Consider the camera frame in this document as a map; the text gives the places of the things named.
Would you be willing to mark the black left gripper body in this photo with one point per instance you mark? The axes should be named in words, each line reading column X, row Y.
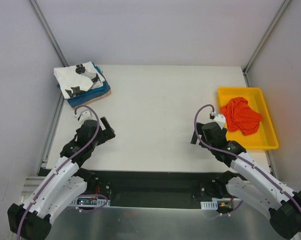
column 105, row 132

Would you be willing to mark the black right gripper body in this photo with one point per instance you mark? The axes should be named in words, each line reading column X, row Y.
column 199, row 135

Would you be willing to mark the yellow plastic tray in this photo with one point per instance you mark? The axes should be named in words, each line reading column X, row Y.
column 265, row 138

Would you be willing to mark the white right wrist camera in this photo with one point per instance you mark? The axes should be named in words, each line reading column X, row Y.
column 218, row 118

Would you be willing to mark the beige folded t shirt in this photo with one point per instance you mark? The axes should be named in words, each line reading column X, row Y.
column 97, row 98

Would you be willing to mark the blue folded t shirt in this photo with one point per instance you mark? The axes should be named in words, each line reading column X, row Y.
column 79, row 89

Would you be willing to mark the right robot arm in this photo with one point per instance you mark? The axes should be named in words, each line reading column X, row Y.
column 280, row 204

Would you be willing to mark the white t shirt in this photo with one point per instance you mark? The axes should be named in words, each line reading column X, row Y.
column 86, row 69

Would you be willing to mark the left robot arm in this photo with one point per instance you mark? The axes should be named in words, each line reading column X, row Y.
column 33, row 219

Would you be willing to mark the white slotted cable duct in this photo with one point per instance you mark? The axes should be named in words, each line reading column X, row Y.
column 209, row 205

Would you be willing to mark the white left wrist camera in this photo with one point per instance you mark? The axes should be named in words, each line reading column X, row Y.
column 83, row 116

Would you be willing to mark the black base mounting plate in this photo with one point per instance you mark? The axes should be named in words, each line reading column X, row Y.
column 168, row 190

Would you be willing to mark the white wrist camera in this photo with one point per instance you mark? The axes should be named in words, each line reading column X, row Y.
column 83, row 116
column 218, row 118

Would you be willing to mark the orange t shirt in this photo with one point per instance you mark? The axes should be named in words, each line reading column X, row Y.
column 240, row 117

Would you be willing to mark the right aluminium frame post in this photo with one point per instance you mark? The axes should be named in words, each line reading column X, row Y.
column 266, row 36

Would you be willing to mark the aluminium frame post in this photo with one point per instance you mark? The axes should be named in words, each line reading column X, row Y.
column 266, row 36
column 48, row 32

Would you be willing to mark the left aluminium frame post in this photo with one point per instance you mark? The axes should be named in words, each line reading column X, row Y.
column 48, row 32

